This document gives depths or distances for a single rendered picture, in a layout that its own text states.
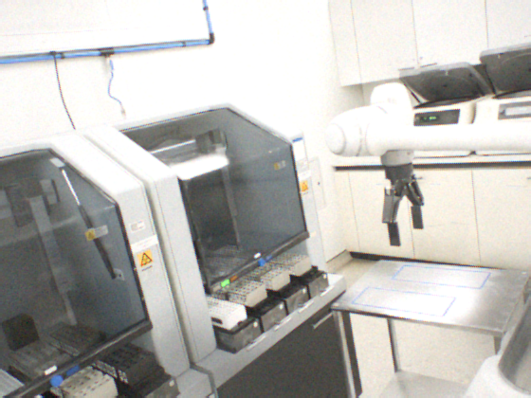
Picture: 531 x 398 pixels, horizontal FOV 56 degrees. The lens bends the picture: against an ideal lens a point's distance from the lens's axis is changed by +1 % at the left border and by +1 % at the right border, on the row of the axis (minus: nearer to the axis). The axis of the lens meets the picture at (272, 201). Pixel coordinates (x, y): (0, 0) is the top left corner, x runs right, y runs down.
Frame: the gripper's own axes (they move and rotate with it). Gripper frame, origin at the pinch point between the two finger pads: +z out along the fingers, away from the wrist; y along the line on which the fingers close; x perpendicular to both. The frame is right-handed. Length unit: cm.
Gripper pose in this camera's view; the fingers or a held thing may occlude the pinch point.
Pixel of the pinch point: (407, 233)
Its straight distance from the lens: 144.6
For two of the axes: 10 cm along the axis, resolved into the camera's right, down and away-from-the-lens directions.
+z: 1.9, 9.5, 2.4
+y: 6.6, -3.0, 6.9
